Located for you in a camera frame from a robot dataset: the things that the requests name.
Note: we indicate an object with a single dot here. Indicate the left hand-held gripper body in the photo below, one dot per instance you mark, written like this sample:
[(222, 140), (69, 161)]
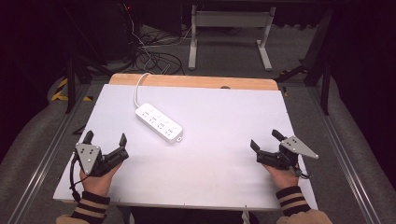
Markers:
[(93, 161)]

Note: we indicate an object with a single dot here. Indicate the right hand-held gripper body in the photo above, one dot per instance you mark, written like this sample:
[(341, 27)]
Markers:
[(288, 154)]

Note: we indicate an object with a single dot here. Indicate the person's left hand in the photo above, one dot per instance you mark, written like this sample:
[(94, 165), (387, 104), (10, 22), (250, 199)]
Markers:
[(98, 185)]

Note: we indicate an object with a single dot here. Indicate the person's right hand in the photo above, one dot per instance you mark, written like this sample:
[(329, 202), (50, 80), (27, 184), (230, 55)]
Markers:
[(284, 178)]

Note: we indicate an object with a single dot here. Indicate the white power strip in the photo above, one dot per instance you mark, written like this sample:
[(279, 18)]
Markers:
[(158, 123)]

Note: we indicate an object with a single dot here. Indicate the white board sheet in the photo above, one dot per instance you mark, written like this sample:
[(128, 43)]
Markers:
[(211, 155)]

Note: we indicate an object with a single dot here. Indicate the yellow black hazard tape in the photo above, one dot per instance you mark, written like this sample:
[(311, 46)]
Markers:
[(60, 93)]

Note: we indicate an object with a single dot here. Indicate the black metal stand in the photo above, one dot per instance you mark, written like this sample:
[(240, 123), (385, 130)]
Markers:
[(325, 77), (71, 84)]

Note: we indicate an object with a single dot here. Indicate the dark equipment box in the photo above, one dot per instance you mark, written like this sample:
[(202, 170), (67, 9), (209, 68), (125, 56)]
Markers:
[(120, 28)]

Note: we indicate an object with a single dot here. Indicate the aluminium floor rail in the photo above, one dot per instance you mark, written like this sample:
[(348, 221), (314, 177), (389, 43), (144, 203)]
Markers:
[(345, 161), (40, 165)]

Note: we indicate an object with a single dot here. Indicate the white metal desk frame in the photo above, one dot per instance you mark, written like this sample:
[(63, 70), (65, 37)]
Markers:
[(230, 19)]

